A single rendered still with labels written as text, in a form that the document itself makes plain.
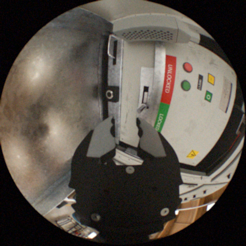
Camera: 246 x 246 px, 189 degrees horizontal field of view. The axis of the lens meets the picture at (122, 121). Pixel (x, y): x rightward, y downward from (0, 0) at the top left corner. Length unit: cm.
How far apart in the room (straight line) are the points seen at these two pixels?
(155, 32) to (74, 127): 35
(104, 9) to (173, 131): 54
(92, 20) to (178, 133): 49
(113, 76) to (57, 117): 23
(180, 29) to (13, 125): 40
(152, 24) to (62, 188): 57
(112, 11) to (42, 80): 34
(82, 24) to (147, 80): 30
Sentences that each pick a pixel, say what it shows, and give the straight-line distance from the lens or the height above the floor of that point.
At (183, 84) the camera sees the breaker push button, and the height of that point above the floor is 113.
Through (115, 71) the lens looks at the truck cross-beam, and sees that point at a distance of 29.
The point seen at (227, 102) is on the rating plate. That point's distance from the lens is 37.
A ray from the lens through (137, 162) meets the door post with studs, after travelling 42.
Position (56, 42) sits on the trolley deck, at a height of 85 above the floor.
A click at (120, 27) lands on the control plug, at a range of 22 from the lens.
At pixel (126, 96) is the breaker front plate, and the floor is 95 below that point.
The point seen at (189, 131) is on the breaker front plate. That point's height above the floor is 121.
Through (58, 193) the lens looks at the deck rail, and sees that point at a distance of 41.
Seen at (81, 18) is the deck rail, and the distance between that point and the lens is 31.
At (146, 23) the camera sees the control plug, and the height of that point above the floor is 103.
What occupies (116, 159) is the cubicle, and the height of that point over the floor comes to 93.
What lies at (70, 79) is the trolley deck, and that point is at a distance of 24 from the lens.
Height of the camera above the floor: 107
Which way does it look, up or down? 24 degrees down
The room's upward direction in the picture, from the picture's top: 109 degrees clockwise
